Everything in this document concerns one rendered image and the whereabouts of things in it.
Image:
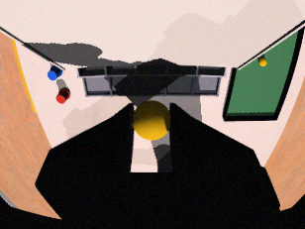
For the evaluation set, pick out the yellow ball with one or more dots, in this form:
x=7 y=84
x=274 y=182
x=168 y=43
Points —
x=262 y=61
x=151 y=120

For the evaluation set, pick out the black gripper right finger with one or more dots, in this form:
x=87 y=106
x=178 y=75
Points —
x=206 y=148

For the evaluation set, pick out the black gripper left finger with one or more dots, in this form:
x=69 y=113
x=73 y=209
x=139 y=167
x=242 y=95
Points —
x=98 y=146

